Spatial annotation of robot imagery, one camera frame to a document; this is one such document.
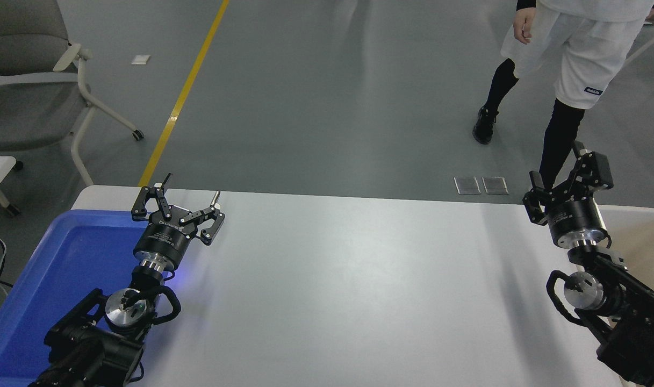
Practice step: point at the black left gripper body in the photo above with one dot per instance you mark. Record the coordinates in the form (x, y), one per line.
(163, 242)

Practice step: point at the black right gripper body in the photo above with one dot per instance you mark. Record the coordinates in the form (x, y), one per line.
(574, 217)

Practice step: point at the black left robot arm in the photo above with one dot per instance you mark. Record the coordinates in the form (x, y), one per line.
(90, 355)

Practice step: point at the person's hand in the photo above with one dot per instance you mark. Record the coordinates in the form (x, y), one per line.
(523, 26)

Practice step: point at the metal floor plate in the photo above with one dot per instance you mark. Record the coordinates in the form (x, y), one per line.
(495, 186)
(467, 186)

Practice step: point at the large pale bin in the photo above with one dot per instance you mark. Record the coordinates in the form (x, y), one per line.
(644, 247)

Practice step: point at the blue plastic tray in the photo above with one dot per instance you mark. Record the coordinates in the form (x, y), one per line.
(63, 269)

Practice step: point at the person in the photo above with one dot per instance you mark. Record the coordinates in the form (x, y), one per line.
(590, 48)

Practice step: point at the grey office chair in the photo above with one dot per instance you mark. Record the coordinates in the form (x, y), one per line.
(15, 107)

